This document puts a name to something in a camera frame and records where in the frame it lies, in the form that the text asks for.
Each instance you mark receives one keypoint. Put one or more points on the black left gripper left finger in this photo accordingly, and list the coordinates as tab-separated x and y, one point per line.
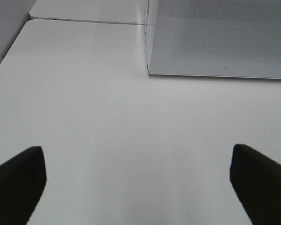
22	182

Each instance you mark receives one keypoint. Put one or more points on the white microwave door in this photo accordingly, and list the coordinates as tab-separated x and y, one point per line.
219	38

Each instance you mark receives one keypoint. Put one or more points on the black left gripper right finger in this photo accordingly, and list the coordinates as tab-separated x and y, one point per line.
256	180

